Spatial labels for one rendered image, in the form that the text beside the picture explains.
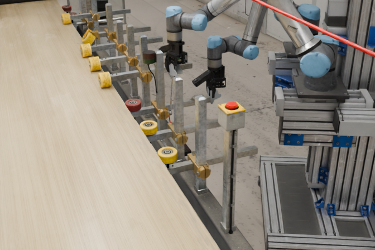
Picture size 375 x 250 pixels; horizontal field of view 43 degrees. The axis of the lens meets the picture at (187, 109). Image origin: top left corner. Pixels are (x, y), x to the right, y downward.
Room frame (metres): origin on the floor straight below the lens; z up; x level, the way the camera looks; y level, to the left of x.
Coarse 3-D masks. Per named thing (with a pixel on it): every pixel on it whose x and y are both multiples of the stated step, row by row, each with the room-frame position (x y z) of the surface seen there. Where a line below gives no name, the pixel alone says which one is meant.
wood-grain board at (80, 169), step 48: (0, 48) 2.96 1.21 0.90; (48, 48) 2.95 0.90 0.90; (0, 96) 2.22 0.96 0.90; (48, 96) 2.21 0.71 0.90; (96, 96) 2.20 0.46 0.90; (0, 144) 1.74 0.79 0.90; (48, 144) 1.74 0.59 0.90; (96, 144) 1.73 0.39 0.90; (144, 144) 1.72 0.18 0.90; (0, 192) 1.40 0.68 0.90; (48, 192) 1.40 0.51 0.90; (96, 192) 1.40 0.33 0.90; (144, 192) 1.39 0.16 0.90; (0, 240) 1.15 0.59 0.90; (48, 240) 1.15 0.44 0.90; (96, 240) 1.15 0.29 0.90; (144, 240) 1.14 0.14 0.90; (192, 240) 1.14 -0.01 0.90
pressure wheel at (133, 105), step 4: (128, 100) 2.13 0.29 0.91; (132, 100) 2.12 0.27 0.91; (136, 100) 2.14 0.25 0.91; (140, 100) 2.13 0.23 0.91; (128, 104) 2.09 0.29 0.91; (132, 104) 2.09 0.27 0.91; (136, 104) 2.09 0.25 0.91; (140, 104) 2.10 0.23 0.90; (128, 108) 2.08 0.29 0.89; (132, 108) 2.08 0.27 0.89; (136, 108) 2.08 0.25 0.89; (140, 108) 2.10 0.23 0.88
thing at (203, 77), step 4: (204, 72) 2.28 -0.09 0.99; (208, 72) 2.26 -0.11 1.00; (212, 72) 2.26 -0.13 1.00; (200, 76) 2.26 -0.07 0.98; (204, 76) 2.24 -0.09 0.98; (208, 76) 2.25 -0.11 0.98; (196, 80) 2.24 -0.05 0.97; (200, 80) 2.23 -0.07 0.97; (204, 80) 2.24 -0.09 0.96; (196, 84) 2.22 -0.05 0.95; (200, 84) 2.23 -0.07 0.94
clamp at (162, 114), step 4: (152, 100) 2.20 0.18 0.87; (152, 104) 2.17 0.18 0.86; (156, 104) 2.16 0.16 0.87; (156, 108) 2.12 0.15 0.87; (164, 108) 2.11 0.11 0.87; (156, 112) 2.12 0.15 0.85; (160, 112) 2.09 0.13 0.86; (164, 112) 2.09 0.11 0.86; (168, 112) 2.10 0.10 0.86; (156, 116) 2.12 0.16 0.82; (160, 116) 2.08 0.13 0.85; (164, 116) 2.09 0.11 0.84; (168, 116) 2.09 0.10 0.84
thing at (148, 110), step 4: (204, 96) 2.27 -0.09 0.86; (208, 96) 2.27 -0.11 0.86; (184, 100) 2.22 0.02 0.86; (188, 100) 2.22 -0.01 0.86; (192, 100) 2.22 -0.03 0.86; (208, 100) 2.25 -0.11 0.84; (168, 104) 2.18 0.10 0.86; (172, 104) 2.18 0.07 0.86; (184, 104) 2.20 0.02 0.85; (188, 104) 2.21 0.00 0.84; (192, 104) 2.22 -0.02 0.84; (144, 108) 2.14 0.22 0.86; (148, 108) 2.14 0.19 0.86; (152, 108) 2.14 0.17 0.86; (168, 108) 2.17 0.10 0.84; (172, 108) 2.18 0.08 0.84; (132, 112) 2.10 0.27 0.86; (136, 112) 2.11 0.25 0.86; (140, 112) 2.12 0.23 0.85; (144, 112) 2.12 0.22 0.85; (148, 112) 2.13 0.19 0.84; (152, 112) 2.14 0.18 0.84; (136, 116) 2.11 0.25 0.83
